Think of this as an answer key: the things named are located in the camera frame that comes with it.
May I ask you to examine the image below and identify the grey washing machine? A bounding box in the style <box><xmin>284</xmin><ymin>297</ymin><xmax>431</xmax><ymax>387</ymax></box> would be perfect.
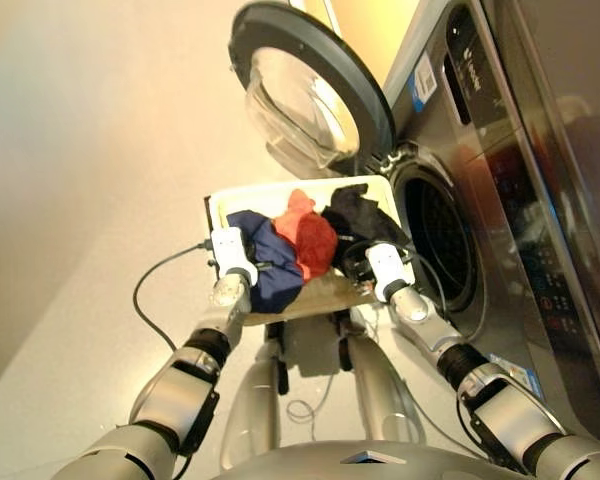
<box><xmin>379</xmin><ymin>0</ymin><xmax>600</xmax><ymax>446</ymax></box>

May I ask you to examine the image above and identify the round washing machine door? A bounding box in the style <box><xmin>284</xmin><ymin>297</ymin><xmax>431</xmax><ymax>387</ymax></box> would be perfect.
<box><xmin>227</xmin><ymin>1</ymin><xmax>397</xmax><ymax>174</ymax></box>

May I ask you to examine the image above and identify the pale woven basket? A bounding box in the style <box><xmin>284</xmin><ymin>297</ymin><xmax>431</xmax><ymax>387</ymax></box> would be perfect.
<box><xmin>203</xmin><ymin>174</ymin><xmax>416</xmax><ymax>327</ymax></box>

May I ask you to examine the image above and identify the silver robot leg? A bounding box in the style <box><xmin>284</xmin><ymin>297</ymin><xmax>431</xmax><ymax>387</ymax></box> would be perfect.
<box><xmin>347</xmin><ymin>329</ymin><xmax>424</xmax><ymax>444</ymax></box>
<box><xmin>219</xmin><ymin>344</ymin><xmax>281</xmax><ymax>471</ymax></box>

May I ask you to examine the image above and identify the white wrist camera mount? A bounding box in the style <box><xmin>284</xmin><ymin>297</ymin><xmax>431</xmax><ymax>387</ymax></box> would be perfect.
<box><xmin>365</xmin><ymin>243</ymin><xmax>415</xmax><ymax>303</ymax></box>
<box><xmin>209</xmin><ymin>226</ymin><xmax>259</xmax><ymax>287</ymax></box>

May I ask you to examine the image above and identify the silver robot torso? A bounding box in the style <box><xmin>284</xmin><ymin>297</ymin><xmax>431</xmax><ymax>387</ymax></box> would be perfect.
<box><xmin>209</xmin><ymin>439</ymin><xmax>531</xmax><ymax>480</ymax></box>

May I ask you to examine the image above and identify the blue white QR sticker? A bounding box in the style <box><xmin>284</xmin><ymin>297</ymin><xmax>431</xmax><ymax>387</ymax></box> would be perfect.
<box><xmin>410</xmin><ymin>51</ymin><xmax>440</xmax><ymax>114</ymax></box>

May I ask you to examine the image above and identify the orange red garment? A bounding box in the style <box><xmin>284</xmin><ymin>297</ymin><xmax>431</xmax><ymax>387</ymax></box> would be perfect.
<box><xmin>272</xmin><ymin>188</ymin><xmax>339</xmax><ymax>282</ymax></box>

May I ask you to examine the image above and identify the navy blue garment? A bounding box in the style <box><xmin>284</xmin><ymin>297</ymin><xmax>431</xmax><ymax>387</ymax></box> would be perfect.
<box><xmin>226</xmin><ymin>209</ymin><xmax>305</xmax><ymax>315</ymax></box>

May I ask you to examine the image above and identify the thin grey floor cable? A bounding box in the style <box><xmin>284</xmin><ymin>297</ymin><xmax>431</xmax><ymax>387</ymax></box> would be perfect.
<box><xmin>285</xmin><ymin>372</ymin><xmax>337</xmax><ymax>441</ymax></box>

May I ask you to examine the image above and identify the colourful energy label sticker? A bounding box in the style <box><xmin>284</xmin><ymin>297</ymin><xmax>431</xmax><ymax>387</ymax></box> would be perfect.
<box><xmin>488</xmin><ymin>351</ymin><xmax>542</xmax><ymax>401</ymax></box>

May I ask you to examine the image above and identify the black garment with white print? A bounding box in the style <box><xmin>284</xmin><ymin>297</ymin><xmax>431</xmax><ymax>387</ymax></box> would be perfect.
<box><xmin>320</xmin><ymin>183</ymin><xmax>415</xmax><ymax>274</ymax></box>

